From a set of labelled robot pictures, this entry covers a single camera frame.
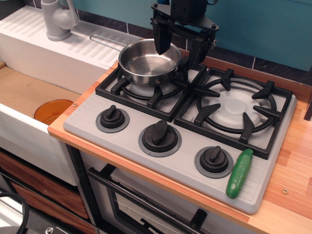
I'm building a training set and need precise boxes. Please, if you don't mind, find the black stove knob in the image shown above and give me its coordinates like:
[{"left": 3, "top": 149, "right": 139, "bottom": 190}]
[
  {"left": 138, "top": 120, "right": 182, "bottom": 157},
  {"left": 96, "top": 105, "right": 130, "bottom": 134},
  {"left": 195, "top": 146, "right": 234, "bottom": 179}
]

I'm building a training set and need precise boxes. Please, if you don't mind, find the grey toy faucet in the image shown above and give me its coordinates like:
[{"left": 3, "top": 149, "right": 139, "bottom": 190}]
[{"left": 41, "top": 0, "right": 79, "bottom": 41}]

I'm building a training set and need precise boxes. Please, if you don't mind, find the white toy sink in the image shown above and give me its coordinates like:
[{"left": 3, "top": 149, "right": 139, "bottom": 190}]
[{"left": 0, "top": 6, "right": 138, "bottom": 186}]

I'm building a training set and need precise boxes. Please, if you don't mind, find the toy oven door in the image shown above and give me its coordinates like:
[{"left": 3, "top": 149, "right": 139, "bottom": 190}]
[{"left": 88, "top": 164, "right": 250, "bottom": 234}]

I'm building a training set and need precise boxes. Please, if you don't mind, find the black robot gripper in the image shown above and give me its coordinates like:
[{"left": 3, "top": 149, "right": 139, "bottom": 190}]
[{"left": 151, "top": 0, "right": 219, "bottom": 68}]

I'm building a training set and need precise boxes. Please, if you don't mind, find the grey toy stove top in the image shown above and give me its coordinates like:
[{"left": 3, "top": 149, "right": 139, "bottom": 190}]
[{"left": 63, "top": 65, "right": 298, "bottom": 215}]

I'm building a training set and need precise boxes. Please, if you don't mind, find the black braided cable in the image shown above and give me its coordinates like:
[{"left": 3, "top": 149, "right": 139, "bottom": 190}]
[{"left": 0, "top": 191, "right": 30, "bottom": 234}]

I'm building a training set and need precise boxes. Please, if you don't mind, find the black right burner grate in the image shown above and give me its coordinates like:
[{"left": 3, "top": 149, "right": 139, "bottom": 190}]
[{"left": 174, "top": 68, "right": 297, "bottom": 159}]

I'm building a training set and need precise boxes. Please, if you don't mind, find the black burner grate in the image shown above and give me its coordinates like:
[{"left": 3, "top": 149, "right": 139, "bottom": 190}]
[
  {"left": 96, "top": 57, "right": 208, "bottom": 122},
  {"left": 174, "top": 68, "right": 297, "bottom": 159}
]

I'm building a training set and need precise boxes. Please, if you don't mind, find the wooden drawer front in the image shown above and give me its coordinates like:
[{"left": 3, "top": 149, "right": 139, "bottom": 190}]
[{"left": 0, "top": 149, "right": 96, "bottom": 234}]

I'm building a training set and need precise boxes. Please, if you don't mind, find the stainless steel pan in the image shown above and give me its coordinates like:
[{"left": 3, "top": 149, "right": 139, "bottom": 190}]
[{"left": 89, "top": 34, "right": 182, "bottom": 87}]

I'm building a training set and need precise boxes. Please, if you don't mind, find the green toy pickle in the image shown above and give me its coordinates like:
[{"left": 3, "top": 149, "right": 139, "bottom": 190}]
[{"left": 226, "top": 148, "right": 254, "bottom": 199}]

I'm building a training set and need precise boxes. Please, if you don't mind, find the black right stove knob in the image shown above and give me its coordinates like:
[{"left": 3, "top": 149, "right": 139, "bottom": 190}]
[{"left": 195, "top": 146, "right": 234, "bottom": 179}]

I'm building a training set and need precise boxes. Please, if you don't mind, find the black middle stove knob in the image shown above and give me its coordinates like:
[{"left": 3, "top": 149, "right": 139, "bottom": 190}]
[{"left": 138, "top": 120, "right": 182, "bottom": 157}]

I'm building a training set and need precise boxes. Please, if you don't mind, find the orange plastic plate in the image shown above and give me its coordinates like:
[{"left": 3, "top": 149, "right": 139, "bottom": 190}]
[{"left": 34, "top": 99, "right": 73, "bottom": 125}]

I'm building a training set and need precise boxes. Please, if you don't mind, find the black left stove knob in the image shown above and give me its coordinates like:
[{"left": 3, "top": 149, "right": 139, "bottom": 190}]
[{"left": 96, "top": 105, "right": 130, "bottom": 134}]

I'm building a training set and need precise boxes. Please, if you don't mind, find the black left burner grate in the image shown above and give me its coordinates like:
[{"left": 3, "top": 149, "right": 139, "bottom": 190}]
[{"left": 96, "top": 57, "right": 208, "bottom": 122}]

